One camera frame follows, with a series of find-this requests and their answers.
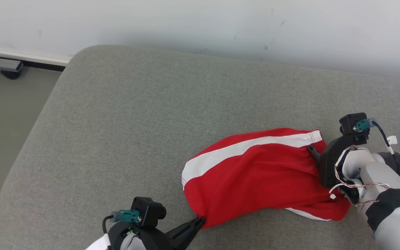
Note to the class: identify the red Bulls shorts white stripes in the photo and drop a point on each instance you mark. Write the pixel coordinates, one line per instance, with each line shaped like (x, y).
(255, 180)

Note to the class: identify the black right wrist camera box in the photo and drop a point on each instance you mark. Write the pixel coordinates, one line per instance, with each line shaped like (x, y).
(349, 123)

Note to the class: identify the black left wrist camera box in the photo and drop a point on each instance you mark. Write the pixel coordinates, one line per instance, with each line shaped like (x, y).
(149, 211)

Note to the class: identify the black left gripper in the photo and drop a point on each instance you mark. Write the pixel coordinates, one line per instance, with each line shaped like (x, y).
(151, 239)

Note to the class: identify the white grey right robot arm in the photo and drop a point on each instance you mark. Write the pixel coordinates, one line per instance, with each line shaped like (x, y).
(394, 215)

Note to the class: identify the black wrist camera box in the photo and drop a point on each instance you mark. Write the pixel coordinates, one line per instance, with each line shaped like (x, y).
(349, 123)
(149, 211)

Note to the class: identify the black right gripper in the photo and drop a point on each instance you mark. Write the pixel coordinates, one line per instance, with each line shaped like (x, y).
(328, 166)

